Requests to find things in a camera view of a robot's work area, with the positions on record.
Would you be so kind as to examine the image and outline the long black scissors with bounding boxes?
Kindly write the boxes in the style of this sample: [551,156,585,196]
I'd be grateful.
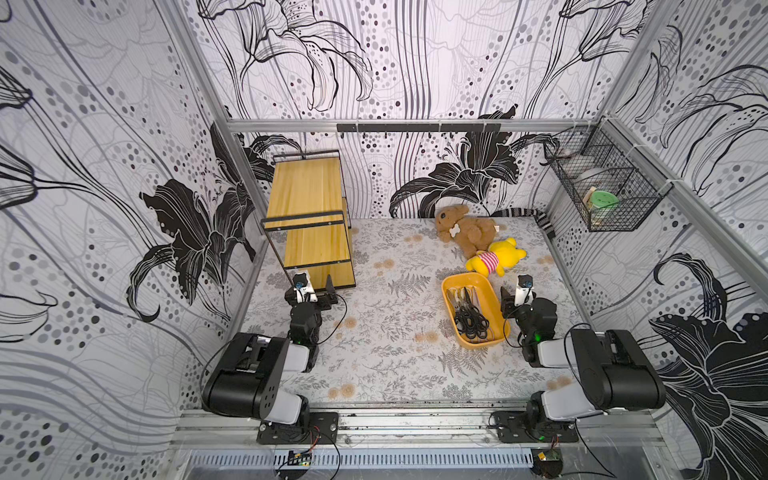
[448,288,471,339]

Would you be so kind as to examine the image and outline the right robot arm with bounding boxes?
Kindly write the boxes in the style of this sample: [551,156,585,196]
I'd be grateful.
[500,275,666,430]

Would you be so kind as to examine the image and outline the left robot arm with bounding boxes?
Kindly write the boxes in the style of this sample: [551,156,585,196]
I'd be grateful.
[201,272,339,429]

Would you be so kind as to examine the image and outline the orange storage box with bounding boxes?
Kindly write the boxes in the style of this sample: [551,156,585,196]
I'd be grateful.
[441,272,510,350]

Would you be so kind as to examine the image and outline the yellow plush toy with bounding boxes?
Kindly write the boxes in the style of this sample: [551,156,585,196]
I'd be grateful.
[465,238,527,277]

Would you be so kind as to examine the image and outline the wooden two-tier shelf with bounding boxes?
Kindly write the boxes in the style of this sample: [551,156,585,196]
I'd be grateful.
[261,150,356,289]

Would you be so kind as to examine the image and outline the floral table mat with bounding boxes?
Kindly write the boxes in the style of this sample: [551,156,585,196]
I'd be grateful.
[282,219,572,404]

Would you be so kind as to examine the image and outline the striped plush tail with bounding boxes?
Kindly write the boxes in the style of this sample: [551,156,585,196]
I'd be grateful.
[491,208,556,240]

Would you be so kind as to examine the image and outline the brown teddy bear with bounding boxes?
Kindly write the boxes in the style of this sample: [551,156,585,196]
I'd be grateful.
[435,205,499,259]

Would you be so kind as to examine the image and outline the green lidded container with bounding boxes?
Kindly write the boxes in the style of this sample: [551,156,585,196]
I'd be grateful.
[587,190,620,223]

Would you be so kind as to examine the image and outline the small circuit board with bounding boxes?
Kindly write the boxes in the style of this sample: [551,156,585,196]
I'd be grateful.
[286,450,313,468]

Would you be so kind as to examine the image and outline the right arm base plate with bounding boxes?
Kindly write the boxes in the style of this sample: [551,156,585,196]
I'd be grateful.
[489,411,579,445]

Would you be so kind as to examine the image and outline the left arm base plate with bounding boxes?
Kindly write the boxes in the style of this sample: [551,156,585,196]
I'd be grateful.
[257,412,339,446]

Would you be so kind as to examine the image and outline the black wire basket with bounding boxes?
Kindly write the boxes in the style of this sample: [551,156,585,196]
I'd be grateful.
[544,122,670,232]

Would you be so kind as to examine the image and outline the white cable duct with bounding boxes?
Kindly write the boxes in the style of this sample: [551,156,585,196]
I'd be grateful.
[188,447,534,471]

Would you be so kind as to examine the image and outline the black wall rail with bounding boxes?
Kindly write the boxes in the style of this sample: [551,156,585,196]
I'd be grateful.
[336,122,502,133]

